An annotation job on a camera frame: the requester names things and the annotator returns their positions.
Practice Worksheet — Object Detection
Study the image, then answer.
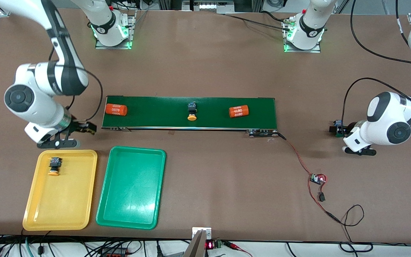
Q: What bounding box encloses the orange 4680 cylinder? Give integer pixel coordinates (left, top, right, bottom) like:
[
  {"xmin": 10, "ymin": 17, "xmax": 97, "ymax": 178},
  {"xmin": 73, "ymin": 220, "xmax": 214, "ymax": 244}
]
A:
[
  {"xmin": 229, "ymin": 105, "xmax": 249, "ymax": 118},
  {"xmin": 105, "ymin": 103, "xmax": 128, "ymax": 116}
]

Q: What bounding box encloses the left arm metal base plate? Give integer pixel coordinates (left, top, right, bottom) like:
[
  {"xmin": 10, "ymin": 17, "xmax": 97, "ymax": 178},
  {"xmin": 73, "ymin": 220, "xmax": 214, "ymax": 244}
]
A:
[{"xmin": 283, "ymin": 17, "xmax": 322, "ymax": 53}]

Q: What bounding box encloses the yellow mushroom push button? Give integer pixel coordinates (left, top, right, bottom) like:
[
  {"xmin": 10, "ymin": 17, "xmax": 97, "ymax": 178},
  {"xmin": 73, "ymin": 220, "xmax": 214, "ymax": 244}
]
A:
[
  {"xmin": 48, "ymin": 157, "xmax": 62, "ymax": 177},
  {"xmin": 187, "ymin": 102, "xmax": 198, "ymax": 122}
]

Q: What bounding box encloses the grey metal mount pole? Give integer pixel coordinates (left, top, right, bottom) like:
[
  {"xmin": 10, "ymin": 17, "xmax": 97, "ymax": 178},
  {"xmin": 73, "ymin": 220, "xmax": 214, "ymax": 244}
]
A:
[{"xmin": 183, "ymin": 230, "xmax": 208, "ymax": 257}]

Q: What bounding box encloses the black cable to arm base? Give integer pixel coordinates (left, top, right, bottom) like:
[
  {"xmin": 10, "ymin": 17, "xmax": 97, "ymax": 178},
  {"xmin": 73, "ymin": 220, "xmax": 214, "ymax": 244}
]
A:
[{"xmin": 223, "ymin": 10, "xmax": 293, "ymax": 32}]

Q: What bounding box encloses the small metal bracket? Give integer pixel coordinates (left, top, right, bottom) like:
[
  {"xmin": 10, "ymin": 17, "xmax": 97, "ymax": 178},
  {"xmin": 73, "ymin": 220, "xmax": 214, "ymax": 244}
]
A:
[{"xmin": 192, "ymin": 227, "xmax": 212, "ymax": 239}]

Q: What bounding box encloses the green plastic tray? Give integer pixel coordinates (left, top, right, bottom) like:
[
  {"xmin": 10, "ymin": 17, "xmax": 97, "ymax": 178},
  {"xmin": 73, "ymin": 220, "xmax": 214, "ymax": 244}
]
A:
[{"xmin": 96, "ymin": 146, "xmax": 166, "ymax": 230}]

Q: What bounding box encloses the black orange power strip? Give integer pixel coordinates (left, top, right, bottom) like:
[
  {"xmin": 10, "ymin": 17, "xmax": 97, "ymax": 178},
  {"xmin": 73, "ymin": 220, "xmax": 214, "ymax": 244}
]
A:
[{"xmin": 100, "ymin": 247, "xmax": 129, "ymax": 257}]

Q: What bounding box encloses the yellow plastic tray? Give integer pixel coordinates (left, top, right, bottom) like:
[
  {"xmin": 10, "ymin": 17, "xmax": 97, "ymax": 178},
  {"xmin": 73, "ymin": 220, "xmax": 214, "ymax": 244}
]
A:
[{"xmin": 22, "ymin": 149, "xmax": 98, "ymax": 231}]

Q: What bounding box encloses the thin black looped cable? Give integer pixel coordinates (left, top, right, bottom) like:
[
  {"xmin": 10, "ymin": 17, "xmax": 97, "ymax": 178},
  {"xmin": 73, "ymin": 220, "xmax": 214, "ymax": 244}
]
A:
[{"xmin": 339, "ymin": 204, "xmax": 374, "ymax": 253}]

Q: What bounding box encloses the green conveyor belt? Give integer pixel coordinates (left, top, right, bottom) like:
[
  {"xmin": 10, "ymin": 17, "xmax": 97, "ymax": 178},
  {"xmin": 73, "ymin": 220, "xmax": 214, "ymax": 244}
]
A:
[{"xmin": 101, "ymin": 95, "xmax": 287, "ymax": 138}]

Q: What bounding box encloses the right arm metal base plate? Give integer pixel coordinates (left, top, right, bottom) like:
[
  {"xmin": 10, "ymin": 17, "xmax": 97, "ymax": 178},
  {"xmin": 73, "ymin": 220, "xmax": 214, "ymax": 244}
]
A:
[{"xmin": 95, "ymin": 11, "xmax": 136, "ymax": 50}]

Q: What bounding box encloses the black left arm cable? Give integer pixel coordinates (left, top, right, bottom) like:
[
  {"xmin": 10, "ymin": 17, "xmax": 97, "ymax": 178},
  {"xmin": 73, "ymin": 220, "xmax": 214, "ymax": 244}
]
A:
[{"xmin": 341, "ymin": 0, "xmax": 411, "ymax": 124}]

